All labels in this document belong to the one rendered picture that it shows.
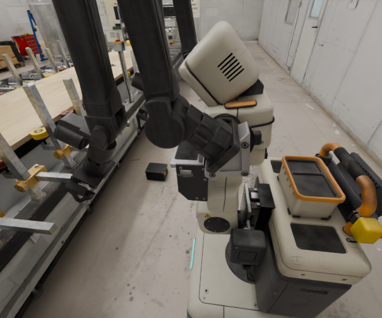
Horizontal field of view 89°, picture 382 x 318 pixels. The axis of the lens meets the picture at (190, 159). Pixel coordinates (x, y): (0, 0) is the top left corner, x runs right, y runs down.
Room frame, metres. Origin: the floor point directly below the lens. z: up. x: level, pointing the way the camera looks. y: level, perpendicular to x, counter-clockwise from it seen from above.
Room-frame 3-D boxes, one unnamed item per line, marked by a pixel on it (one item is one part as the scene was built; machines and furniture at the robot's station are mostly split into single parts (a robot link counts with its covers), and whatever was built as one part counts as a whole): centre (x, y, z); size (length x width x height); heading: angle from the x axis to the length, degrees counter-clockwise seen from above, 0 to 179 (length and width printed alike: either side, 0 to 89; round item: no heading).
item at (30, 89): (0.90, 0.71, 0.94); 0.04 x 0.04 x 0.48; 81
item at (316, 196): (0.51, -0.43, 0.87); 0.23 x 0.15 x 0.11; 171
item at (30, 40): (8.88, 6.20, 0.41); 0.76 x 0.48 x 0.81; 178
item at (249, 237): (0.50, -0.15, 0.68); 0.28 x 0.27 x 0.25; 171
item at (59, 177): (0.69, 0.68, 0.81); 0.43 x 0.03 x 0.04; 81
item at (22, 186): (0.68, 0.75, 0.81); 0.14 x 0.06 x 0.05; 171
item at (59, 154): (0.93, 0.71, 0.81); 0.14 x 0.06 x 0.05; 171
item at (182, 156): (0.58, -0.03, 0.99); 0.28 x 0.16 x 0.22; 171
